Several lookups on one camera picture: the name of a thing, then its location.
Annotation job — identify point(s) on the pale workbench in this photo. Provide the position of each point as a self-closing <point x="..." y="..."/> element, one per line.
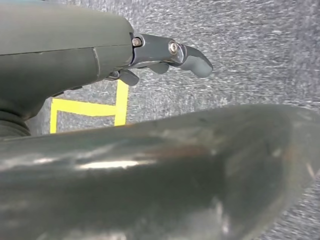
<point x="149" y="182"/>

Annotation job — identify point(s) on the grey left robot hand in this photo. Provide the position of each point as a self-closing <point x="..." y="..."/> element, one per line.
<point x="62" y="49"/>

